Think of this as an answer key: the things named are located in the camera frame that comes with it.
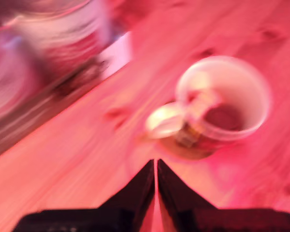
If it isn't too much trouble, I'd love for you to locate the dark coffee capsule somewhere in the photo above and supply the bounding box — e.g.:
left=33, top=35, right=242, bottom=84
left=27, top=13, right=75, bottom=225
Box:
left=203, top=106, right=245, bottom=132

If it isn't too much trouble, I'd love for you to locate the white coffee capsule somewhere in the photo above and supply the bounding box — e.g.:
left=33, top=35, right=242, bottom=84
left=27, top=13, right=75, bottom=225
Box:
left=186, top=89, right=223, bottom=121

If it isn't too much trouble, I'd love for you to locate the dark printed coffee mug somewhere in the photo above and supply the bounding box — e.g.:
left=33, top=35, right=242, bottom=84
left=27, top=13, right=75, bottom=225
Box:
left=145, top=55, right=271, bottom=160

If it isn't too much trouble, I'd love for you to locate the dark flat cardboard box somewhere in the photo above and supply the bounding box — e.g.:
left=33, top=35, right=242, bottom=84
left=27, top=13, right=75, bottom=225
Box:
left=0, top=31, right=133, bottom=160

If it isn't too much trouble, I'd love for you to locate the white labelled tin can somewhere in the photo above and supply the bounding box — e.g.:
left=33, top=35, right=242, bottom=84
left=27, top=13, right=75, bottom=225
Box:
left=0, top=0, right=112, bottom=81

